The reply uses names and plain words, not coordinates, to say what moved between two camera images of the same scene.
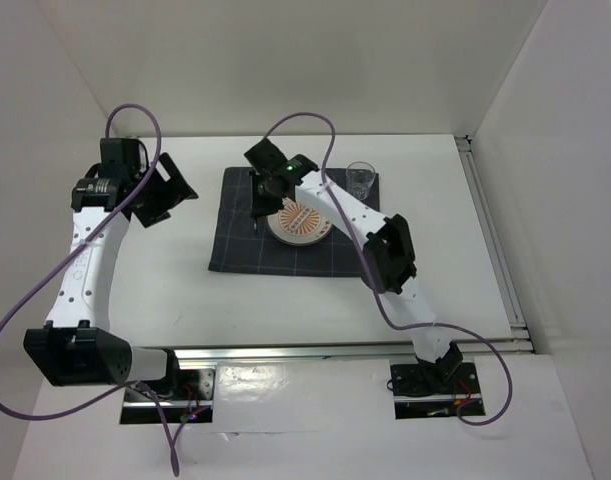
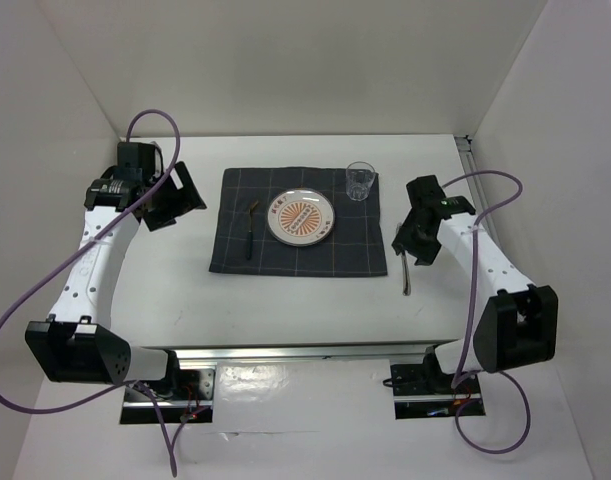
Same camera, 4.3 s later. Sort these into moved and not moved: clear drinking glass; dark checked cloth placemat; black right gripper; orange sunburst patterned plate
Moved: black right gripper
Not moved: dark checked cloth placemat; orange sunburst patterned plate; clear drinking glass
